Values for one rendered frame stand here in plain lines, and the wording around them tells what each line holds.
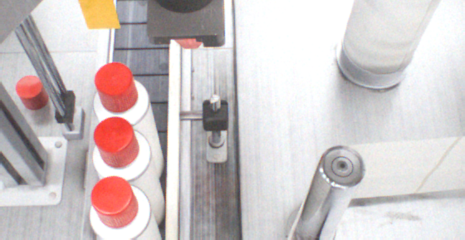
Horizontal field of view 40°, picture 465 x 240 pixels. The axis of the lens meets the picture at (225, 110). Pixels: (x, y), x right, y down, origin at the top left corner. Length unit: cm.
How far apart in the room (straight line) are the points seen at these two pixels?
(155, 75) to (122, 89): 25
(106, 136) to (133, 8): 34
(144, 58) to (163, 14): 25
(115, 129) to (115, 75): 5
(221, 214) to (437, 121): 28
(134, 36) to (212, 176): 20
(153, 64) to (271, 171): 20
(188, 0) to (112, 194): 17
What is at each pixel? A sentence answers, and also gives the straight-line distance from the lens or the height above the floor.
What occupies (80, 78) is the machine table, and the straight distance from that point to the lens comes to 85.
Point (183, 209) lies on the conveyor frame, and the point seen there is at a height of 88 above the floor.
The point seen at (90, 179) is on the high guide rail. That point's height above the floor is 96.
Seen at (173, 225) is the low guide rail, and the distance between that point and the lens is 66.
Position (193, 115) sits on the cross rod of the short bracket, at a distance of 71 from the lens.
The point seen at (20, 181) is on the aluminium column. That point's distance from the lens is 80.
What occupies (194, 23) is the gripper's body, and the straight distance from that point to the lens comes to 54.
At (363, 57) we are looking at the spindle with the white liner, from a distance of 73.
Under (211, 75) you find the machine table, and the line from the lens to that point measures 83.
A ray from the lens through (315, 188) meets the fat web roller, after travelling 56.
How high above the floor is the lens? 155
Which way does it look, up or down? 63 degrees down
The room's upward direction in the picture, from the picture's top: straight up
